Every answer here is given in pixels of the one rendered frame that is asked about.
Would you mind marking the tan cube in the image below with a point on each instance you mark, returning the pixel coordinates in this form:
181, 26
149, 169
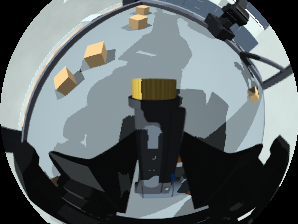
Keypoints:
253, 94
54, 180
142, 10
64, 81
138, 22
96, 55

